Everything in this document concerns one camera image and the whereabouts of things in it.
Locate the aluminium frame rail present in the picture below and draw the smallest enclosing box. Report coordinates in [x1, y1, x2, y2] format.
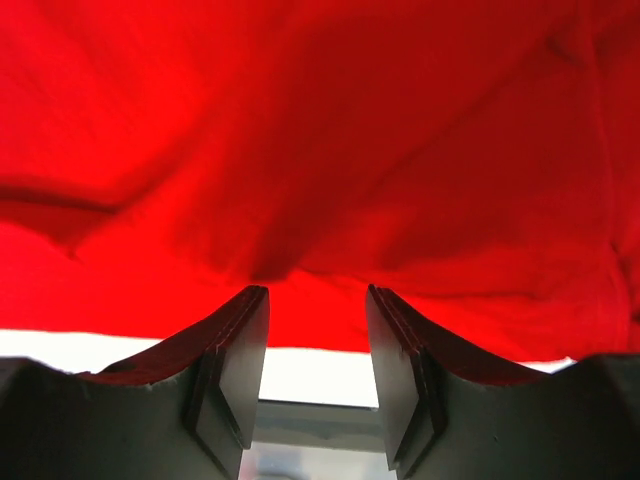
[239, 400, 396, 480]

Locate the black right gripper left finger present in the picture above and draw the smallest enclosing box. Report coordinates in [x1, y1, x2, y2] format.
[1, 286, 269, 479]

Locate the red t shirt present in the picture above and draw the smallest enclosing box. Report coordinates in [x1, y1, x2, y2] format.
[1, 1, 639, 361]

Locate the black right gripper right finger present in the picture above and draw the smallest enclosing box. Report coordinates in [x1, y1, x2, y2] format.
[366, 286, 639, 479]

